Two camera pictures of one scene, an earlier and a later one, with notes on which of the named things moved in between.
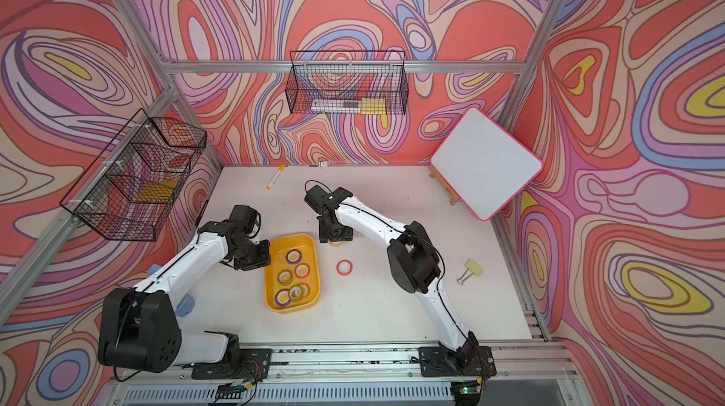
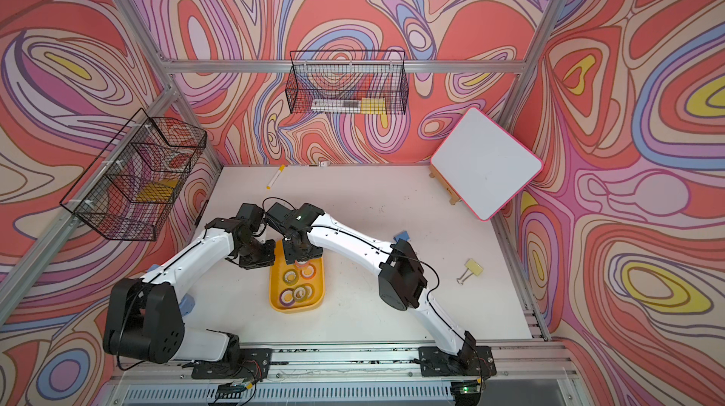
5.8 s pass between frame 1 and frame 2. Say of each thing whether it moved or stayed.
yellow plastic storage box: stayed
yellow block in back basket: stayed
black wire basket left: stayed
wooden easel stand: stayed
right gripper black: moved
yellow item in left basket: stayed
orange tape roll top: moved
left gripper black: stayed
